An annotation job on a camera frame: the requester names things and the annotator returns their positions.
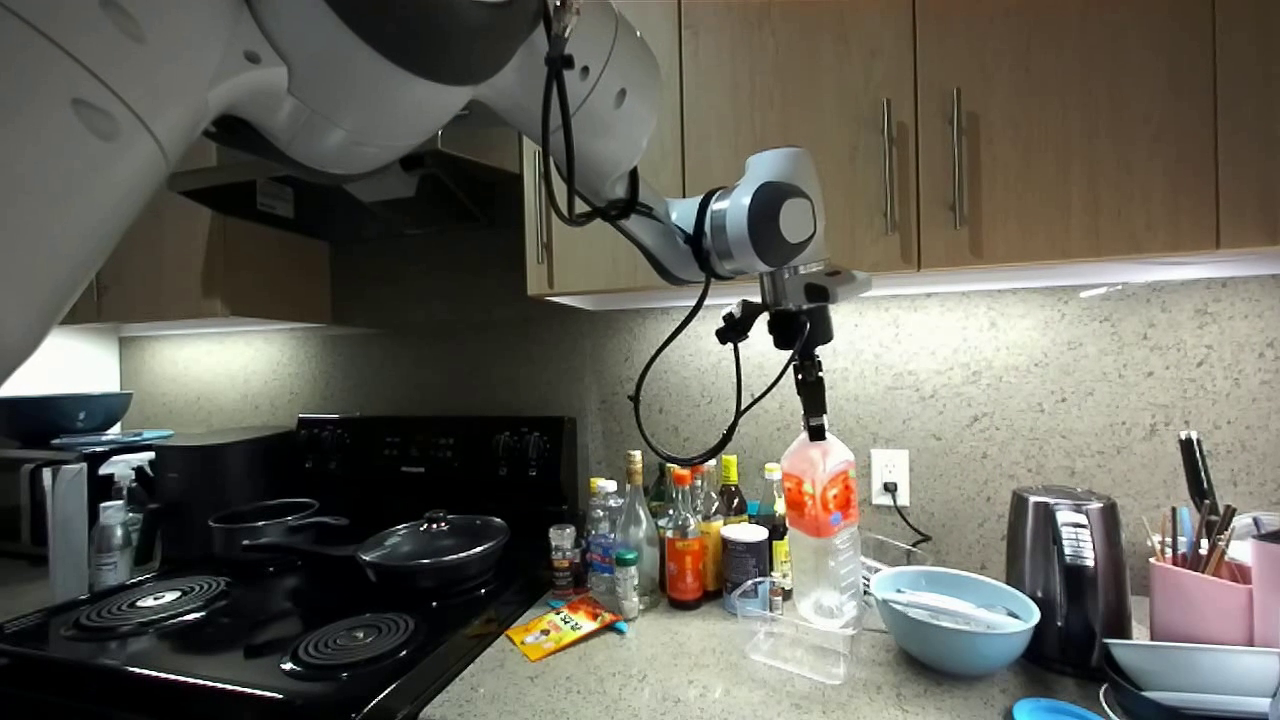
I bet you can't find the dark jar white lid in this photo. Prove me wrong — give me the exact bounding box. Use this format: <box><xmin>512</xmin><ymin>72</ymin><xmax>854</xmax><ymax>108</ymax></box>
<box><xmin>716</xmin><ymin>521</ymin><xmax>774</xmax><ymax>595</ymax></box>

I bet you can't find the black handled knife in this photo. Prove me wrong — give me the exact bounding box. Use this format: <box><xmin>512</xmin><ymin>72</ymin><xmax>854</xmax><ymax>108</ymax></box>
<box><xmin>1176</xmin><ymin>429</ymin><xmax>1225</xmax><ymax>544</ymax></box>

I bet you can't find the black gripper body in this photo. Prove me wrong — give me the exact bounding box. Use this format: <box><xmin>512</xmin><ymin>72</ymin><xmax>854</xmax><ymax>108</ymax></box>
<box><xmin>763</xmin><ymin>302</ymin><xmax>841</xmax><ymax>355</ymax></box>

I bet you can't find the orange sauce bottle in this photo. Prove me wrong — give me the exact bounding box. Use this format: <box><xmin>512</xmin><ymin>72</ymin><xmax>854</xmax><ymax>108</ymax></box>
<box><xmin>661</xmin><ymin>460</ymin><xmax>710</xmax><ymax>612</ymax></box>

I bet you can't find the light blue bowl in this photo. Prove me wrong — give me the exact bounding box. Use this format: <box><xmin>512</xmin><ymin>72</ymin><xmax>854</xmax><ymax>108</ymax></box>
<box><xmin>868</xmin><ymin>563</ymin><xmax>1045</xmax><ymax>678</ymax></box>

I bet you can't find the white wall outlet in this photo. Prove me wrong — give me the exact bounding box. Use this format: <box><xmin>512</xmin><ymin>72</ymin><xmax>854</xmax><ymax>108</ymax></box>
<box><xmin>868</xmin><ymin>443</ymin><xmax>914</xmax><ymax>510</ymax></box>

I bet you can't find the pink utensil holder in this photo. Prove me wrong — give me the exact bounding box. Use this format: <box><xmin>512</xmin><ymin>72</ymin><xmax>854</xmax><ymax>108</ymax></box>
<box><xmin>1148</xmin><ymin>530</ymin><xmax>1280</xmax><ymax>649</ymax></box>

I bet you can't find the clear bottle gold cap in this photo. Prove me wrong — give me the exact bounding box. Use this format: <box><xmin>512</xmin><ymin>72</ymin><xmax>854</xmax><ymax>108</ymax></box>
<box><xmin>614</xmin><ymin>446</ymin><xmax>662</xmax><ymax>600</ymax></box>

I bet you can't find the metal cabinet handle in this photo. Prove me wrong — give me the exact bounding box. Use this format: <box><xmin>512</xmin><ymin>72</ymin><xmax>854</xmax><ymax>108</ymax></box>
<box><xmin>874</xmin><ymin>90</ymin><xmax>902</xmax><ymax>240</ymax></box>
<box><xmin>943</xmin><ymin>79</ymin><xmax>975</xmax><ymax>230</ymax></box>

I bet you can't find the small bottle blue label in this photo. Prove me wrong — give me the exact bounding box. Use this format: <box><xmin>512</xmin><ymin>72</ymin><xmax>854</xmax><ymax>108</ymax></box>
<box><xmin>580</xmin><ymin>476</ymin><xmax>625</xmax><ymax>612</ymax></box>

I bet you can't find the black electric stove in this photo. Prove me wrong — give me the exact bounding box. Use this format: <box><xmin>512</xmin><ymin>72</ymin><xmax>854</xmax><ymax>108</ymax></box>
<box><xmin>0</xmin><ymin>410</ymin><xmax>580</xmax><ymax>720</ymax></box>

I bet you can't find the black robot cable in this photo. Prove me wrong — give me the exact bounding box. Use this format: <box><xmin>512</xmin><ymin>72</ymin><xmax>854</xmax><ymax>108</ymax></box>
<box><xmin>536</xmin><ymin>0</ymin><xmax>821</xmax><ymax>470</ymax></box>

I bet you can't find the black power cord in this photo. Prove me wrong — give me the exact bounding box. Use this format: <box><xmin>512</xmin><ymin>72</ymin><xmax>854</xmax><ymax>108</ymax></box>
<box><xmin>874</xmin><ymin>476</ymin><xmax>938</xmax><ymax>550</ymax></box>

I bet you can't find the grey plate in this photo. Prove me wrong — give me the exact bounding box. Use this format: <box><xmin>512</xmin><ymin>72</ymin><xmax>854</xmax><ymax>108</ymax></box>
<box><xmin>1100</xmin><ymin>633</ymin><xmax>1280</xmax><ymax>701</ymax></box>

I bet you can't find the dark blue bowl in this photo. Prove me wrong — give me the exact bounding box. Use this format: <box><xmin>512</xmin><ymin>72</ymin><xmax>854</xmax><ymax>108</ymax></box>
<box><xmin>0</xmin><ymin>387</ymin><xmax>138</xmax><ymax>452</ymax></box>

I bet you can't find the black cooking pot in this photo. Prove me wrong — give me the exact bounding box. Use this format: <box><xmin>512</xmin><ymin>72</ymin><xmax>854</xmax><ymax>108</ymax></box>
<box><xmin>205</xmin><ymin>493</ymin><xmax>362</xmax><ymax>579</ymax></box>

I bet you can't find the glass pan lid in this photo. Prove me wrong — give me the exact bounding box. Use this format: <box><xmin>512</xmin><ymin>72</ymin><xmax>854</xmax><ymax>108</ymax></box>
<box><xmin>354</xmin><ymin>506</ymin><xmax>512</xmax><ymax>563</ymax></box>

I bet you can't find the yellow cap bottle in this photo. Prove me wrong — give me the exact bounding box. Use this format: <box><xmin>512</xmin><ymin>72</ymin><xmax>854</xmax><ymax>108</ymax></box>
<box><xmin>716</xmin><ymin>452</ymin><xmax>749</xmax><ymax>527</ymax></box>

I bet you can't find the steel electric kettle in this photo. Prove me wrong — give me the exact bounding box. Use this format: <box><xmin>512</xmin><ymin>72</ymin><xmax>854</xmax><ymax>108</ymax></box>
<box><xmin>1000</xmin><ymin>478</ymin><xmax>1134</xmax><ymax>674</ymax></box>

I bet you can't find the white spray bottle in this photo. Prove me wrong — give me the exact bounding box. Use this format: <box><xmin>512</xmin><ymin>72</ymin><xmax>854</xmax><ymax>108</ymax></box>
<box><xmin>88</xmin><ymin>446</ymin><xmax>160</xmax><ymax>590</ymax></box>

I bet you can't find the orange label plastic bottle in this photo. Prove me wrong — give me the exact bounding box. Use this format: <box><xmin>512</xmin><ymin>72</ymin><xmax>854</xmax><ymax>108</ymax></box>
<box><xmin>774</xmin><ymin>429</ymin><xmax>868</xmax><ymax>639</ymax></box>

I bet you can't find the black coil burner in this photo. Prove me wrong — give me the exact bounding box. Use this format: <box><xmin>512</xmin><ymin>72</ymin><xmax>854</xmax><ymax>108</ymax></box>
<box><xmin>63</xmin><ymin>570</ymin><xmax>238</xmax><ymax>639</ymax></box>
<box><xmin>278</xmin><ymin>608</ymin><xmax>429</xmax><ymax>678</ymax></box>

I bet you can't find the small bottle green cap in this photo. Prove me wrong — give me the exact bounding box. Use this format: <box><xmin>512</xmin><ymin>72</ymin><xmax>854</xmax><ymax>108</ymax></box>
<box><xmin>611</xmin><ymin>538</ymin><xmax>646</xmax><ymax>619</ymax></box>

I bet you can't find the black frying pan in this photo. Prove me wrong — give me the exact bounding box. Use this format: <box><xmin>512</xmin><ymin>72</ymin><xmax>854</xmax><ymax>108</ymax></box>
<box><xmin>347</xmin><ymin>506</ymin><xmax>515</xmax><ymax>600</ymax></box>

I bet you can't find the orange snack packet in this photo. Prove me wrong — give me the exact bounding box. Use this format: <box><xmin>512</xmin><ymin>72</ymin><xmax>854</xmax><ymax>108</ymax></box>
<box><xmin>502</xmin><ymin>590</ymin><xmax>625</xmax><ymax>666</ymax></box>

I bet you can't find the wooden upper cabinet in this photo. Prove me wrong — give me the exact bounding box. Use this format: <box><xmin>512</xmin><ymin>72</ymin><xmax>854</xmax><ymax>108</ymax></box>
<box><xmin>520</xmin><ymin>0</ymin><xmax>1280</xmax><ymax>312</ymax></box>

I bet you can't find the clear plastic container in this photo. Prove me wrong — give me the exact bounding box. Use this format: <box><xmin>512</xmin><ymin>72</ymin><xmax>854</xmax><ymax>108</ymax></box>
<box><xmin>743</xmin><ymin>590</ymin><xmax>862</xmax><ymax>692</ymax></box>

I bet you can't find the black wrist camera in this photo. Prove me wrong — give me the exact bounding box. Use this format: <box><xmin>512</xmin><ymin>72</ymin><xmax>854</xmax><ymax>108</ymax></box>
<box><xmin>710</xmin><ymin>298</ymin><xmax>774</xmax><ymax>346</ymax></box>

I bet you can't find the small spice jar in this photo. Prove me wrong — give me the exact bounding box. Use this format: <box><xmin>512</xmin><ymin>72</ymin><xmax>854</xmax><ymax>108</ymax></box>
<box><xmin>543</xmin><ymin>521</ymin><xmax>583</xmax><ymax>590</ymax></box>

